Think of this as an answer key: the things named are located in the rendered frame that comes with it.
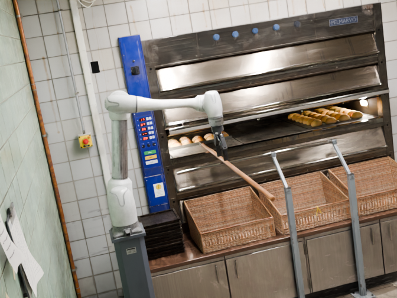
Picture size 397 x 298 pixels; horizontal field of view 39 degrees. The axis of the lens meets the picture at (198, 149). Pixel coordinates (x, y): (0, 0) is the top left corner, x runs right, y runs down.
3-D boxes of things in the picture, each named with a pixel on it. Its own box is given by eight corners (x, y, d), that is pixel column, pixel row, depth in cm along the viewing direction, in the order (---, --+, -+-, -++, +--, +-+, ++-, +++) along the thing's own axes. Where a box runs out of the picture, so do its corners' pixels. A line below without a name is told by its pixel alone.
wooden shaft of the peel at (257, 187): (276, 201, 300) (275, 196, 299) (270, 202, 299) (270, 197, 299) (205, 145, 465) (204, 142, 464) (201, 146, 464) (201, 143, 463)
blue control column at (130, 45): (140, 233, 635) (104, 41, 592) (154, 230, 638) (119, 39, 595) (168, 308, 450) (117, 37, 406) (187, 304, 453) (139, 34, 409)
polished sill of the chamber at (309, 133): (170, 164, 439) (169, 158, 438) (379, 121, 472) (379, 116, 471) (171, 165, 434) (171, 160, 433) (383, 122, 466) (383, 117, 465)
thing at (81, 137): (80, 147, 416) (77, 134, 414) (93, 145, 418) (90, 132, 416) (80, 149, 409) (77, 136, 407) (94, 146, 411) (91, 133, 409)
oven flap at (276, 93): (165, 127, 427) (160, 102, 429) (380, 86, 459) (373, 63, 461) (166, 126, 423) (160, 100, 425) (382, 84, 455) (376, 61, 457)
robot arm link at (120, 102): (136, 94, 328) (134, 92, 341) (104, 93, 324) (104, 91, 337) (136, 116, 330) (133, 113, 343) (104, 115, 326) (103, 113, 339)
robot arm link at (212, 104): (225, 115, 341) (220, 112, 353) (221, 90, 337) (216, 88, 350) (208, 119, 339) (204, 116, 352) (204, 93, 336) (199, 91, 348)
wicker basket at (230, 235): (187, 233, 443) (182, 200, 437) (254, 217, 454) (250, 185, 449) (202, 255, 396) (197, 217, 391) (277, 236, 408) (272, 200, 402)
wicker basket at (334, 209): (260, 217, 454) (255, 184, 448) (324, 201, 465) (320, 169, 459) (282, 236, 407) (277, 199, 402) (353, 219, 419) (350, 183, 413)
